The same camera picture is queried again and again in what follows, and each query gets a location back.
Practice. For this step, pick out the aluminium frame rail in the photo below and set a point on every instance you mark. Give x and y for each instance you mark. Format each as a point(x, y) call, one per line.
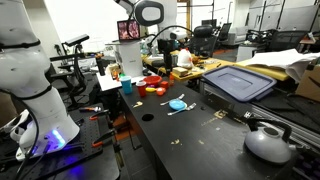
point(286, 125)

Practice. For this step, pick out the dark purple crate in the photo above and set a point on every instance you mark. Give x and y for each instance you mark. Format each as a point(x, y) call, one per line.
point(308, 168)

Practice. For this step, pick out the black office chair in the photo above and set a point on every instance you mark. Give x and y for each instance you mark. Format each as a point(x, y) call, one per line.
point(202, 41)

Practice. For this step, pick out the white plastic fork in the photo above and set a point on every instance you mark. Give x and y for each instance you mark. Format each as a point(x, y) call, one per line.
point(190, 107)

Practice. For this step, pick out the blue bin lid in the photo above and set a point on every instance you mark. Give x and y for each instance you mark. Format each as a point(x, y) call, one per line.
point(238, 81)

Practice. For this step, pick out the orange bottle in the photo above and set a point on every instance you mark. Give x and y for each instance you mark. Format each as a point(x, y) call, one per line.
point(171, 80)

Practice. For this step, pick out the red plastic bowl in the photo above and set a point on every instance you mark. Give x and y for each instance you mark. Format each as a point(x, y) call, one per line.
point(152, 80)

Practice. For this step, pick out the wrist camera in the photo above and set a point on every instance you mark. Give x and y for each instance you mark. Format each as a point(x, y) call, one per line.
point(178, 34)

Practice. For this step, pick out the flat cardboard box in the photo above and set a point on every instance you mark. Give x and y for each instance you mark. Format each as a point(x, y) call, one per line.
point(180, 71)

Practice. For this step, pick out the purple toy eggplant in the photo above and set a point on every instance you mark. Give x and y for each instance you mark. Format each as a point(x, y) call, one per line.
point(152, 86)

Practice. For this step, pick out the computer monitor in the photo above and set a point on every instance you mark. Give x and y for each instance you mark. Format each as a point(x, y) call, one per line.
point(128, 30)

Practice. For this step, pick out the brown bottle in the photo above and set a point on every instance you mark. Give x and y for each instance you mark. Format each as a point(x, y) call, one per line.
point(100, 65)

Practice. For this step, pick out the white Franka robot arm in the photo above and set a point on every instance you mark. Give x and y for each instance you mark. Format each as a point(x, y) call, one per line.
point(30, 83)

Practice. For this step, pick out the small blue oval dish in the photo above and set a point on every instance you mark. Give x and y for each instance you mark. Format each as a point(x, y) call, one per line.
point(177, 105)

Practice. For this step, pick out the orange block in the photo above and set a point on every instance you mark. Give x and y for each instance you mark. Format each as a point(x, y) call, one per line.
point(164, 84)

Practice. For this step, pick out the yellow wooden table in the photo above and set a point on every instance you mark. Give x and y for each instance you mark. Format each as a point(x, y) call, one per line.
point(266, 70)

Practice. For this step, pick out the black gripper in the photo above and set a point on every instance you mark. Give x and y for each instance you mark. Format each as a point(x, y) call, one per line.
point(166, 47)

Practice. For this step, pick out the white side table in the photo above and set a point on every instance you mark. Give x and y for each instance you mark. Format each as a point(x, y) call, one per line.
point(108, 83)

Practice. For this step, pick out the black pouch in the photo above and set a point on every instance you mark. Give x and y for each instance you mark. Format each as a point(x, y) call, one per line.
point(158, 63)

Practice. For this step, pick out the brown cardboard shipping box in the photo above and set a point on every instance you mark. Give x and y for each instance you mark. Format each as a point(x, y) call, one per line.
point(308, 85)

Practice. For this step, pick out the dark office chair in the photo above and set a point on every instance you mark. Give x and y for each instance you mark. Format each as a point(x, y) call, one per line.
point(225, 31)

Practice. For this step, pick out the clear storage bin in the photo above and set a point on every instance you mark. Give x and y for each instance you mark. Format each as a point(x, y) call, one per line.
point(220, 103)

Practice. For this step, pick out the white bag red cap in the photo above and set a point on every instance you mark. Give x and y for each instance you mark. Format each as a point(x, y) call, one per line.
point(185, 59)

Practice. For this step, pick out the red plastic cup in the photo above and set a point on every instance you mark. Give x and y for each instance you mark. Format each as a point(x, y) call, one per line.
point(141, 90)

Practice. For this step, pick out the white plastic spoon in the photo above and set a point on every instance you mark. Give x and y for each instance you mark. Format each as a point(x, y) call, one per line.
point(166, 102)

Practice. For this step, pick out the dark tumbler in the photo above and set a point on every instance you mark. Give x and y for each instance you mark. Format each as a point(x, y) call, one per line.
point(175, 60)

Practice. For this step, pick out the white laptop stand box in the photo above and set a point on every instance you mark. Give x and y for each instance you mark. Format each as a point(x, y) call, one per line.
point(130, 60)

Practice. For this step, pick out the white paper sheets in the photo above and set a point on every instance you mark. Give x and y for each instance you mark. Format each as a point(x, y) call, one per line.
point(283, 60)

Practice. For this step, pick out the black clamp orange tips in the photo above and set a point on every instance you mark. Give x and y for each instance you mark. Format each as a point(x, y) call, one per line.
point(103, 138)
point(99, 115)

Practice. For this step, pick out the blue plastic cup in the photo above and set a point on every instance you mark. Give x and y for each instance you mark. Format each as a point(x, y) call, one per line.
point(126, 85)

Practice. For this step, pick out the yellow toy banana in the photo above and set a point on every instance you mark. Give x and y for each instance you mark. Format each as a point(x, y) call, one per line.
point(150, 89)

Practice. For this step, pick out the small orange cup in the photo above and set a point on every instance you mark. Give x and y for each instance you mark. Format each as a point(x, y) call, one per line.
point(160, 91)

